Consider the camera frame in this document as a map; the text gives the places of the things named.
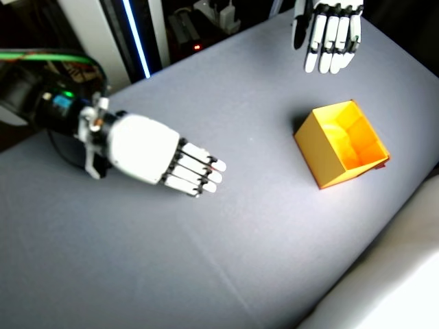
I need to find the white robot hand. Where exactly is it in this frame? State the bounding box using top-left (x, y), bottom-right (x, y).
top-left (291, 0), bottom-right (364, 75)
top-left (108, 112), bottom-right (227, 199)

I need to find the green cable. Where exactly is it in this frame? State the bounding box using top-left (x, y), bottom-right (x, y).
top-left (0, 49), bottom-right (100, 69)

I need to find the grey table cloth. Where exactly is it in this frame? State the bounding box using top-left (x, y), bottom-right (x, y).
top-left (0, 8), bottom-right (439, 329)

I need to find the black device with red light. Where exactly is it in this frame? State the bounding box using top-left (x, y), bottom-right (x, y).
top-left (177, 37), bottom-right (222, 58)

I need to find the white post with blue light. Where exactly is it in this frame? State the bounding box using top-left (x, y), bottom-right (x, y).
top-left (56, 0), bottom-right (171, 82)

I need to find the yellow box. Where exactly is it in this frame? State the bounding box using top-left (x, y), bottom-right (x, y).
top-left (294, 99), bottom-right (391, 191)

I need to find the white backdrop panel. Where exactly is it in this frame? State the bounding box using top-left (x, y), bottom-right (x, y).
top-left (298, 174), bottom-right (439, 329)

